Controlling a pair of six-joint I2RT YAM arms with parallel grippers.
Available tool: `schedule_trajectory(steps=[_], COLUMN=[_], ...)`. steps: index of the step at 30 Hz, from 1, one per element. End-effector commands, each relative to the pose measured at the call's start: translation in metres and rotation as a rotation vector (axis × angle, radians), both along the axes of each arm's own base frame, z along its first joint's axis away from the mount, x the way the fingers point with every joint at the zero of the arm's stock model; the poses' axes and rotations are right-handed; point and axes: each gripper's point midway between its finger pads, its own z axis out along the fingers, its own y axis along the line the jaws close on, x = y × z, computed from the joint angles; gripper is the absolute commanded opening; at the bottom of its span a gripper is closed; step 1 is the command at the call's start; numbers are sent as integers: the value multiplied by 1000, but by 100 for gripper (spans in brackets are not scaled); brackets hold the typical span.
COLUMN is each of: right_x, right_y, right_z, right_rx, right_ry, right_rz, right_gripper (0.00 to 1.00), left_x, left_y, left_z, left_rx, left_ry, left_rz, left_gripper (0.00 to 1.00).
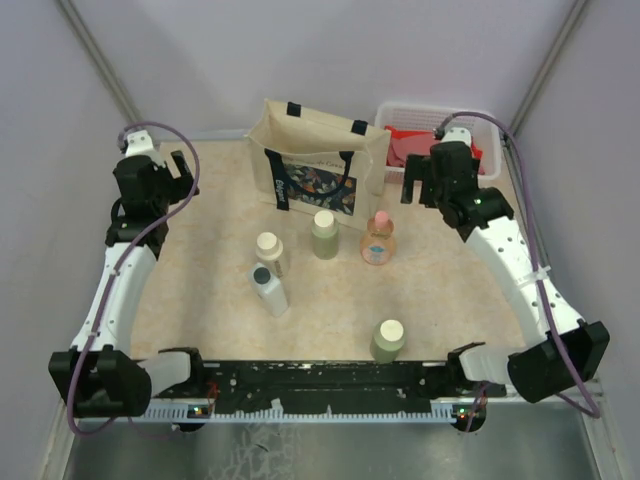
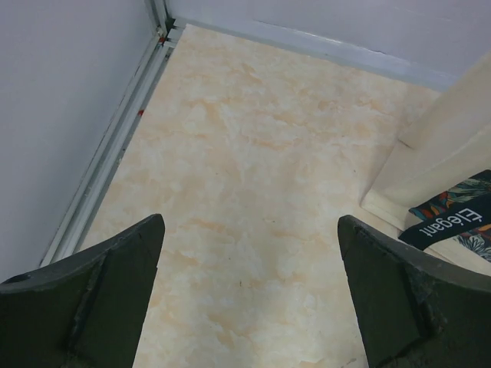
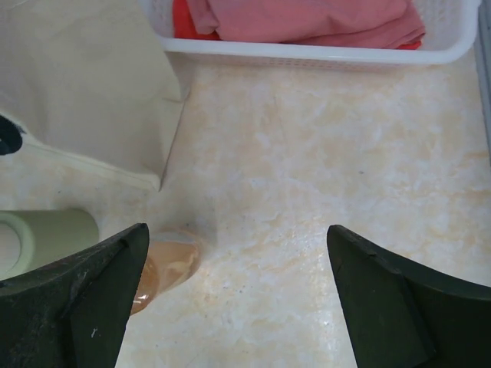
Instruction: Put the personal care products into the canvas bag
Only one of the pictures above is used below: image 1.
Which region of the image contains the beige canvas tote bag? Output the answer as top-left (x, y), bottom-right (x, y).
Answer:
top-left (248, 99), bottom-right (391, 230)

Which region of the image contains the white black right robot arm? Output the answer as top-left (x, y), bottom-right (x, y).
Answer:
top-left (401, 141), bottom-right (610, 403)

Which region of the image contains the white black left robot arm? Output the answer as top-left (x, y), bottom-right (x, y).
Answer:
top-left (48, 151), bottom-right (208, 421)

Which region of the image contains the red cloth in basket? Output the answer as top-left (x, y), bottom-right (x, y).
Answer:
top-left (385, 125), bottom-right (501, 184)

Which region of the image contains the white plastic mesh basket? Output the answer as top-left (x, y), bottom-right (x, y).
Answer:
top-left (375, 101), bottom-right (502, 184)

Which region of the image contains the green bottle beige cap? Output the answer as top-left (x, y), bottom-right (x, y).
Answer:
top-left (311, 210), bottom-right (339, 260)

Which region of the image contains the beige bottle cream cap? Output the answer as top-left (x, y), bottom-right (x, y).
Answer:
top-left (255, 232), bottom-right (289, 278)

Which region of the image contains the white bottle dark cap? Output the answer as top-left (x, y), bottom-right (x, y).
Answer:
top-left (247, 263), bottom-right (289, 317)

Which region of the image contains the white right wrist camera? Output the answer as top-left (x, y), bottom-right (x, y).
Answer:
top-left (434, 126), bottom-right (472, 147)

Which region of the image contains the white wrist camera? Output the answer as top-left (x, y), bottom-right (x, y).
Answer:
top-left (434, 126), bottom-right (472, 147)
top-left (123, 130), bottom-right (167, 168)

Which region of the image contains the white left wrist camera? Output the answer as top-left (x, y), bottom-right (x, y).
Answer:
top-left (123, 130), bottom-right (167, 168)

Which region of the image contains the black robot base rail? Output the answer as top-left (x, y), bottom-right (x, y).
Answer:
top-left (159, 360), bottom-right (476, 415)

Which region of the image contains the white slotted cable duct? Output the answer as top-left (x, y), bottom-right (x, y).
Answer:
top-left (142, 402), bottom-right (489, 424)

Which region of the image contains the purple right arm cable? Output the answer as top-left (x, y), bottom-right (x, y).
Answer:
top-left (434, 110), bottom-right (601, 432)

